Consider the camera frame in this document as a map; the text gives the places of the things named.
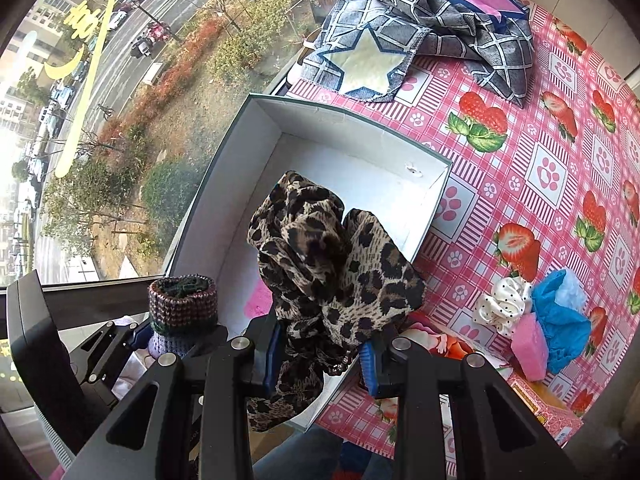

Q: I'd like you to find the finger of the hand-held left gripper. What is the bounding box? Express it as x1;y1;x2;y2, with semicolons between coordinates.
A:
187;325;230;358
70;320;151;396

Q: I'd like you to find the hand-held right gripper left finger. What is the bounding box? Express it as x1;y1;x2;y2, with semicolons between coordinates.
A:
62;317;288;480

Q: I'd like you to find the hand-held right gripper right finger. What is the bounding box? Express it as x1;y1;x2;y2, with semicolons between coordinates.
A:
357;332;583;480

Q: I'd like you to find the striped knit sock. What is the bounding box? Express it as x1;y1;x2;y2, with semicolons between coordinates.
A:
147;274;221;361

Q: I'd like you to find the pink foam sponge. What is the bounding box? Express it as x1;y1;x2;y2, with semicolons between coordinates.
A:
244;280;275;318
511;312;550;381

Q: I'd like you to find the leopard print scarf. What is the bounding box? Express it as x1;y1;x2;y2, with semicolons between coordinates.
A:
246;170;427;433

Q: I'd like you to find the white cardboard box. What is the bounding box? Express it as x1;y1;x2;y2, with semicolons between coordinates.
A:
162;92;453;433

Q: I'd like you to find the white pink towel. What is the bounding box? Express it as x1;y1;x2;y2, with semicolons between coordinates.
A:
111;350;156;401

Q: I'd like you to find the person's leg in jeans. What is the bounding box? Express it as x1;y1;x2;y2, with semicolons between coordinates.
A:
252;425;401;480

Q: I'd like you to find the cream polka dot scrunchie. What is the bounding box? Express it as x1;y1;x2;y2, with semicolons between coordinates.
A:
472;276;533;336

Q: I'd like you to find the blue cloth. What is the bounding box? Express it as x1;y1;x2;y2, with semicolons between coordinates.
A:
530;269;593;373

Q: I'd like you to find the pink strawberry tablecloth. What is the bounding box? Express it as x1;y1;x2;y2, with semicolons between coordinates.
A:
285;0;640;476

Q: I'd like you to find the grey checked star cloth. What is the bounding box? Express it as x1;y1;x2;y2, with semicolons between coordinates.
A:
300;0;537;108

